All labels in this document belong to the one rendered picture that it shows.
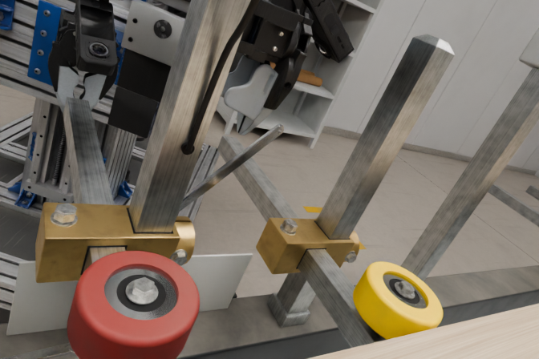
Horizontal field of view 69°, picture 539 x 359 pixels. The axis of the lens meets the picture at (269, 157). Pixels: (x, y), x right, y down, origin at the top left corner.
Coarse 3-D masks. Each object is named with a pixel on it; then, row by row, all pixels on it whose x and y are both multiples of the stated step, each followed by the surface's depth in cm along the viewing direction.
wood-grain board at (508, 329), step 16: (480, 320) 40; (496, 320) 41; (512, 320) 42; (528, 320) 43; (416, 336) 34; (432, 336) 34; (448, 336) 35; (464, 336) 36; (480, 336) 37; (496, 336) 38; (512, 336) 39; (528, 336) 40; (336, 352) 28; (352, 352) 29; (368, 352) 30; (384, 352) 30; (400, 352) 31; (416, 352) 32; (432, 352) 32; (448, 352) 33; (464, 352) 34; (480, 352) 35; (496, 352) 36; (512, 352) 37; (528, 352) 38
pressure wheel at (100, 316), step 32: (128, 256) 28; (160, 256) 29; (96, 288) 25; (128, 288) 26; (160, 288) 27; (192, 288) 28; (96, 320) 23; (128, 320) 23; (160, 320) 24; (192, 320) 25; (96, 352) 23; (128, 352) 23; (160, 352) 24
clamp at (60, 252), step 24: (48, 216) 33; (96, 216) 36; (120, 216) 37; (48, 240) 31; (72, 240) 32; (96, 240) 34; (120, 240) 35; (144, 240) 36; (168, 240) 37; (192, 240) 39; (48, 264) 33; (72, 264) 34
